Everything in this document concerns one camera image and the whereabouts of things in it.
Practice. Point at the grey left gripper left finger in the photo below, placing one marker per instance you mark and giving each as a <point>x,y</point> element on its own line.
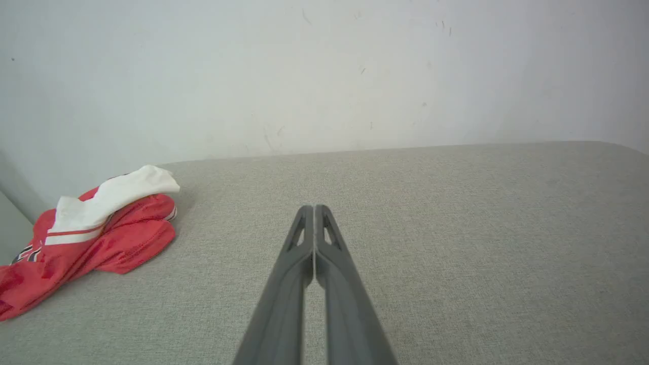
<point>284,294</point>

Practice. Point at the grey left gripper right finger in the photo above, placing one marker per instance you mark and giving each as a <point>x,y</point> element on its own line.
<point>345,304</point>

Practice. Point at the red and white Bulls jersey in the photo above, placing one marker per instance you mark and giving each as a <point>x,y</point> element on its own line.
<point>121,238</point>

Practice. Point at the grey fabric sofa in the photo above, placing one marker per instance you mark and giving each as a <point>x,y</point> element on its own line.
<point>456,253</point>

